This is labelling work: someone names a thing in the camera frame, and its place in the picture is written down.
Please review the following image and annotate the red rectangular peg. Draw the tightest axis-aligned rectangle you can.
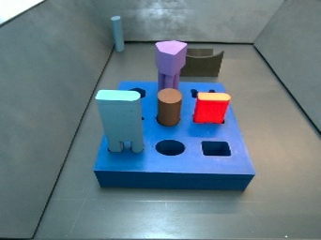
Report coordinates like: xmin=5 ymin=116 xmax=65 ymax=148
xmin=192 ymin=92 xmax=231 ymax=124

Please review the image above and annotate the black curved holder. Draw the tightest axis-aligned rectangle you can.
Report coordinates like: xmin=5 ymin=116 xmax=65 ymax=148
xmin=180 ymin=49 xmax=225 ymax=77

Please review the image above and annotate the light blue oval peg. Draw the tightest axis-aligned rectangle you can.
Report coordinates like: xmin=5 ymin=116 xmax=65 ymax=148
xmin=110 ymin=16 xmax=124 ymax=53

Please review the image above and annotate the brown cylinder peg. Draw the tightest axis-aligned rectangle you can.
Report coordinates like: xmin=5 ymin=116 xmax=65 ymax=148
xmin=156 ymin=88 xmax=182 ymax=127

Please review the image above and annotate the purple pentagon peg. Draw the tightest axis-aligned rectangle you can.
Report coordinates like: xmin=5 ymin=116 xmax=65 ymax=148
xmin=155 ymin=40 xmax=187 ymax=90

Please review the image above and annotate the blue shape sorter board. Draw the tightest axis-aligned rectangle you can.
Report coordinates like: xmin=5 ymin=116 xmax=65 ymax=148
xmin=93 ymin=82 xmax=255 ymax=190

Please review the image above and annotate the light blue arch peg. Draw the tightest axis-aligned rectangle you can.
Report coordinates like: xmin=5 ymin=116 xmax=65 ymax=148
xmin=95 ymin=90 xmax=144 ymax=153

